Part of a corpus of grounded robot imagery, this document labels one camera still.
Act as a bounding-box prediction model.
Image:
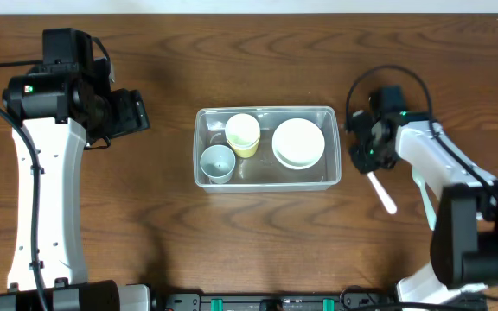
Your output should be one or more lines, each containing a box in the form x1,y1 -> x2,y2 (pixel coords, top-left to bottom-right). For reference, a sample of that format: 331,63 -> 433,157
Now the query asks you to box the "left black cable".
0,58 -> 49,311

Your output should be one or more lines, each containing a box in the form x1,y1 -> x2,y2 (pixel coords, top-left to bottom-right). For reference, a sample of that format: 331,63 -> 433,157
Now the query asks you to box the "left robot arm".
0,29 -> 152,310

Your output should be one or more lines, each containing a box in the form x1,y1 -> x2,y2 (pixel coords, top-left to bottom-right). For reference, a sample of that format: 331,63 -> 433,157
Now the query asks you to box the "white plastic fork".
367,172 -> 398,214

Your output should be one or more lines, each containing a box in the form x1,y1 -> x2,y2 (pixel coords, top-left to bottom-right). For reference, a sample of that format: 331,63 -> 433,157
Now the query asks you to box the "pale green plastic spoon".
412,166 -> 437,231

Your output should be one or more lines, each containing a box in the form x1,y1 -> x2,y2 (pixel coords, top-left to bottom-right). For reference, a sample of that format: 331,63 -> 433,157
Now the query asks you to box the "grey plastic cup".
200,145 -> 236,184

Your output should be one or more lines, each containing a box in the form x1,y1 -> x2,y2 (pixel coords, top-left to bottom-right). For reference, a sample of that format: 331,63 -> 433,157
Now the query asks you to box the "clear plastic container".
193,106 -> 342,193

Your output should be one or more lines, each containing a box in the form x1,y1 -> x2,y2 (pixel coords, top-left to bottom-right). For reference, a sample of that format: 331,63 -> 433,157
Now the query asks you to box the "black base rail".
149,288 -> 488,311

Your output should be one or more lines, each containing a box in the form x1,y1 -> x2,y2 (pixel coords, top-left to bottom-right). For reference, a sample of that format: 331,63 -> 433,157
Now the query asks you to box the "white plastic bowl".
271,118 -> 325,170

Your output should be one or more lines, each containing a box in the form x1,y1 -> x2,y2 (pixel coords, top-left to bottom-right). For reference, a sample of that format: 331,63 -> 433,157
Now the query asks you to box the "right black cable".
344,64 -> 498,260

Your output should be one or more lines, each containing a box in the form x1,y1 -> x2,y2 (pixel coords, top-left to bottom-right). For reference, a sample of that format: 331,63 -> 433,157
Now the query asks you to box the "black cable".
344,64 -> 498,260
0,58 -> 49,311

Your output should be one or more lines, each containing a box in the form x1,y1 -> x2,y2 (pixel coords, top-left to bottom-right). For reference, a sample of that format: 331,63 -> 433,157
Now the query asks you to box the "yellow plastic cup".
227,139 -> 259,158

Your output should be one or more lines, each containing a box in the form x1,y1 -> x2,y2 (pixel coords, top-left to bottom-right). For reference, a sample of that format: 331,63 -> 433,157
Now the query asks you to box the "white plastic cup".
225,113 -> 260,148

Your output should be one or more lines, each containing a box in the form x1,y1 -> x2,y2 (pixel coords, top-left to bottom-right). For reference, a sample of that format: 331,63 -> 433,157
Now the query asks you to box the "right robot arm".
346,86 -> 498,304

